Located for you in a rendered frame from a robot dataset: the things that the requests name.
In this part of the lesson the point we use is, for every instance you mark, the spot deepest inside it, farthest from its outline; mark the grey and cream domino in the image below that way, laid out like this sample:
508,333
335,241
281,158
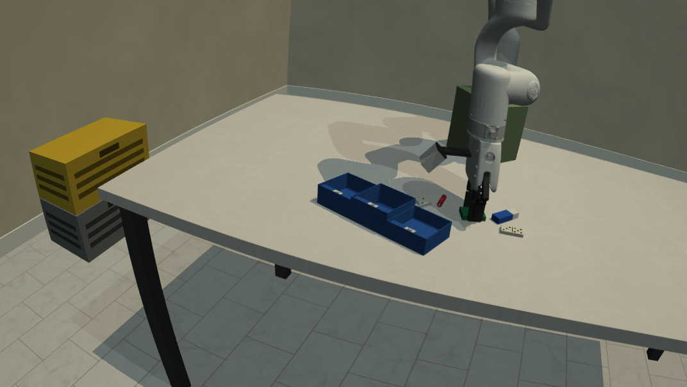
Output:
512,231

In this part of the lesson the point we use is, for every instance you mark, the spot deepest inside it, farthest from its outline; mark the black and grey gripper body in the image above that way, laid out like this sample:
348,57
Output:
480,162

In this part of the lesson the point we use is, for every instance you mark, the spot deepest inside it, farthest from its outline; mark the white domino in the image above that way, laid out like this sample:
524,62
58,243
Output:
422,202

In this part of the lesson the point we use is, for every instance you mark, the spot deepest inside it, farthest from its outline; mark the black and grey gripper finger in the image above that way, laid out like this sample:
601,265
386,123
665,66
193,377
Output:
469,195
477,206

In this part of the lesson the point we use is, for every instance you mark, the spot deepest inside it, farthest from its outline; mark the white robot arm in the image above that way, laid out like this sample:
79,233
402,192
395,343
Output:
496,86

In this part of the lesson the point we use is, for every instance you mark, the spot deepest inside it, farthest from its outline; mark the blue rack of bins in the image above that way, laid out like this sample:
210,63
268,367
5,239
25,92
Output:
384,210

